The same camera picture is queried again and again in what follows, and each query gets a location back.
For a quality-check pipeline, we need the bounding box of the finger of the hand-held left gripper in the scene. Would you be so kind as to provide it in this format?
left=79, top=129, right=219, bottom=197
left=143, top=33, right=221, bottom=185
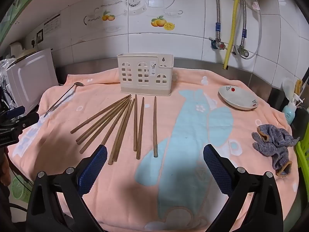
left=14, top=112, right=39, bottom=132
left=5, top=106, right=26, bottom=118

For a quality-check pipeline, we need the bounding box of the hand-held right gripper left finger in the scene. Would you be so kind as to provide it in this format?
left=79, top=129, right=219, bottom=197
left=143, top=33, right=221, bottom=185
left=25, top=144, right=108, bottom=232

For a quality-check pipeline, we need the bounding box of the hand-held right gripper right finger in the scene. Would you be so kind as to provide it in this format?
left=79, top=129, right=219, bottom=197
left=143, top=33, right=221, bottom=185
left=203, top=144, right=284, bottom=232

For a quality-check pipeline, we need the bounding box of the group of wooden chopsticks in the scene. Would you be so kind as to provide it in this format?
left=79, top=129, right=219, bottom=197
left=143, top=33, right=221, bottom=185
left=70, top=94, right=158, bottom=166

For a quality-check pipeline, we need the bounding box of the cream plastic utensil holder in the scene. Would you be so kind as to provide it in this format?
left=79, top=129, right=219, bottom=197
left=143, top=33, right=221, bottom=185
left=117, top=53, right=174, bottom=96

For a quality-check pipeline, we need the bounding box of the white countertop appliance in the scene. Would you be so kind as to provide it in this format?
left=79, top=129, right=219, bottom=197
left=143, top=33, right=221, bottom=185
left=6, top=48, right=58, bottom=113

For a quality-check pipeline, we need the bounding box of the peach printed towel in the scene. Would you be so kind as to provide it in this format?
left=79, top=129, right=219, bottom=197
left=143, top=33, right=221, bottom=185
left=7, top=69, right=300, bottom=232

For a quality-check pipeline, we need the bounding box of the green lemon print cloth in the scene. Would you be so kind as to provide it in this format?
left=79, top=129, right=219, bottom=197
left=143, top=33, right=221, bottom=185
left=11, top=176, right=33, bottom=200

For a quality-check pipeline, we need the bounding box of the metal spoon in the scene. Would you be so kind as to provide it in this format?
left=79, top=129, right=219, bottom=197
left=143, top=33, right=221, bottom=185
left=43, top=82, right=85, bottom=118

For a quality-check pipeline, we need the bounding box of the grey dish rag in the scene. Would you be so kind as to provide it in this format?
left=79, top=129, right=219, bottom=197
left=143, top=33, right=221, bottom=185
left=252, top=124, right=300, bottom=177

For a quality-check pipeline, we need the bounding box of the white ceramic bowl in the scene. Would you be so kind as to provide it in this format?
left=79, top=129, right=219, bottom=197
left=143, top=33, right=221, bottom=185
left=218, top=85, right=259, bottom=111

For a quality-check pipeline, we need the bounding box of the green plastic rack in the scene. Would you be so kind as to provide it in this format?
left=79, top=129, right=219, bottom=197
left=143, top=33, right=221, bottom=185
left=296, top=140, right=309, bottom=191

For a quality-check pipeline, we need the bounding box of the light blue soap bottle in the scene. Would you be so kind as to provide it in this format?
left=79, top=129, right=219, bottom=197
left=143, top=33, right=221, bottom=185
left=282, top=101, right=297, bottom=125

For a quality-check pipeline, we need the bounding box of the white plastic spatula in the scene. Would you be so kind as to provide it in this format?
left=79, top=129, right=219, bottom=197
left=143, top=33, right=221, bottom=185
left=282, top=77, right=296, bottom=102

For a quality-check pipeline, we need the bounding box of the metal angle valve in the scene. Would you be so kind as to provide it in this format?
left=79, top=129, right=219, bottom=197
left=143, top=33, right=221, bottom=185
left=233, top=45, right=250, bottom=58

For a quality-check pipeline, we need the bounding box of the wall socket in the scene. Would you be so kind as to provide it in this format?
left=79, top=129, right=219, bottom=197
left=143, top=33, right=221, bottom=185
left=30, top=29, right=44, bottom=47

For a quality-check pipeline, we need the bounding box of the wall label sticker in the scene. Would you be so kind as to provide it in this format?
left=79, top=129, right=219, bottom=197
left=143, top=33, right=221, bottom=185
left=44, top=13, right=61, bottom=35

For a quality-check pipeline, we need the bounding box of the red handled valve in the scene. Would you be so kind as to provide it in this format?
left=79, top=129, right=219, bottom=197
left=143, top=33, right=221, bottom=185
left=209, top=37, right=226, bottom=51

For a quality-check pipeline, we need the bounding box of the yellow corrugated gas hose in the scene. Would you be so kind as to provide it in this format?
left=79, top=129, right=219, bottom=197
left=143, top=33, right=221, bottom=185
left=223, top=0, right=242, bottom=70

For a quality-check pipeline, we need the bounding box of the white flexible hose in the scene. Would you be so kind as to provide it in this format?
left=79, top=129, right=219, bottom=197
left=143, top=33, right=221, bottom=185
left=248, top=5, right=263, bottom=59

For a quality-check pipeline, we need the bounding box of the braided metal hose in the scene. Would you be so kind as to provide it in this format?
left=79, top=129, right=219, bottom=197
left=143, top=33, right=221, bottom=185
left=214, top=0, right=222, bottom=41
left=241, top=0, right=256, bottom=47

